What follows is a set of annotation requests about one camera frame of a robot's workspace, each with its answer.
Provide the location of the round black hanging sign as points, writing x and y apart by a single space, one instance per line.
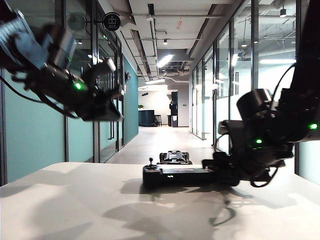
112 21

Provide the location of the black pendant spotlight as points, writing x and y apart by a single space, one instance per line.
283 13

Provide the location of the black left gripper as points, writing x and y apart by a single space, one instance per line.
102 105

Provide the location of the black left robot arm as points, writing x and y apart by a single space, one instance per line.
27 50

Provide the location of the glowing white wall lamp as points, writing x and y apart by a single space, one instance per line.
215 87

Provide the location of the dark bar stools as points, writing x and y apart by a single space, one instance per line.
158 120

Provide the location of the white linear office light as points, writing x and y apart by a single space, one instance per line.
277 61

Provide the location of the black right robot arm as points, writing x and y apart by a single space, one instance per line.
305 75

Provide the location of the black remote control with joysticks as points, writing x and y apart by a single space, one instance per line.
175 176

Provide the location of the dark bar counter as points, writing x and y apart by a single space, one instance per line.
147 118

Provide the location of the small green plant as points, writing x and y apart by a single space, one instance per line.
141 107

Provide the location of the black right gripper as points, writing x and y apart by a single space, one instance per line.
260 150

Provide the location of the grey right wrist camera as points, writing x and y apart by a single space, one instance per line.
223 128

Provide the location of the black quadruped robot dog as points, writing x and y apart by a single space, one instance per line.
175 157

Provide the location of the black wall-mounted ornament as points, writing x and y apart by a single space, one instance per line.
128 76

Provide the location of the long linear ceiling light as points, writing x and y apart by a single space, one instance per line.
165 61

